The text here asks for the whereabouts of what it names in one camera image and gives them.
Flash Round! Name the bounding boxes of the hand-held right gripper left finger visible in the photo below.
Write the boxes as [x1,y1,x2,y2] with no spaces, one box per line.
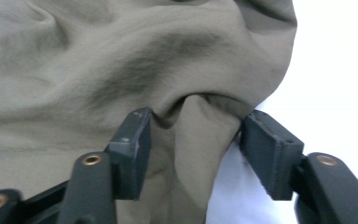
[56,106,153,224]

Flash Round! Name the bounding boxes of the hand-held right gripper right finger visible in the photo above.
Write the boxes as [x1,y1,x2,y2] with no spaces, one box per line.
[240,108,358,224]

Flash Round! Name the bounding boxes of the olive green shorts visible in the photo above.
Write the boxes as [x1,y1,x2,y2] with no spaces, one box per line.
[0,0,298,224]

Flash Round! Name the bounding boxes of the white table board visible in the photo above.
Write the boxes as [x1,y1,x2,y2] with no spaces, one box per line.
[206,0,358,224]

